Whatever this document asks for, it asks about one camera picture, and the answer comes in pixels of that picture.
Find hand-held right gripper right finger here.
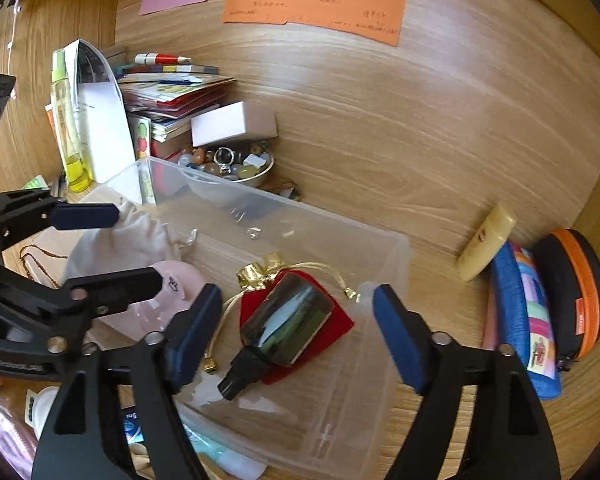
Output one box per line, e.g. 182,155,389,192
371,284,563,480

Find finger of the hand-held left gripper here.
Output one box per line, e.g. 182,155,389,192
0,264,163,362
0,187,121,267

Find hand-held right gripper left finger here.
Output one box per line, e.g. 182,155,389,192
31,283,224,480

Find pink round case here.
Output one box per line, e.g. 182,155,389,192
87,260,206,356

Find dark glass bottle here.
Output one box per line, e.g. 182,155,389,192
217,271,335,401

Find clear plastic storage box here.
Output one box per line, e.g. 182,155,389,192
77,156,412,467

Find wooden desktop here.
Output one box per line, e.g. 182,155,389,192
0,45,600,480

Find white cloth pouch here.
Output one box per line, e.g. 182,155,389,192
62,200,201,286

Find red velvet pouch gold trim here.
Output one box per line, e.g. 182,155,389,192
205,252,362,387

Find orange tube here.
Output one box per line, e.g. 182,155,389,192
45,104,60,143

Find yellow-green spray bottle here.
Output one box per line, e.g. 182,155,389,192
50,49,93,193

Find white folded paper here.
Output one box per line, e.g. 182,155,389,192
62,39,137,183

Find fruit printed card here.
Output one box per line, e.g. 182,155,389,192
131,116,154,162

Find small blue box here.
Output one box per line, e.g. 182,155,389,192
120,406,144,443

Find blue flat packet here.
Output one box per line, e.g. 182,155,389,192
490,241,563,401

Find teal roll-on bottle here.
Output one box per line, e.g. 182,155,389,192
184,424,268,480

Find yellow cream tube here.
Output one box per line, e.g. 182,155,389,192
456,202,517,281

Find seashell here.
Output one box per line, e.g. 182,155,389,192
129,442,152,472

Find stack of booklets and cards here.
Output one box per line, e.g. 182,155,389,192
115,62,238,158

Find small brown trinket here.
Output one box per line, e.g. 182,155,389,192
275,177,306,202

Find red and white pen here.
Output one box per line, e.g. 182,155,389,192
134,52,193,67

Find black and orange zip case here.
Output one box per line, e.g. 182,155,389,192
532,229,600,365

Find white rectangular box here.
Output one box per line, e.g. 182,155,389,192
190,101,279,147

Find orange paper note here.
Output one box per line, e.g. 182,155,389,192
221,0,407,47

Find pink rope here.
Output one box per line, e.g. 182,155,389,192
0,399,38,480

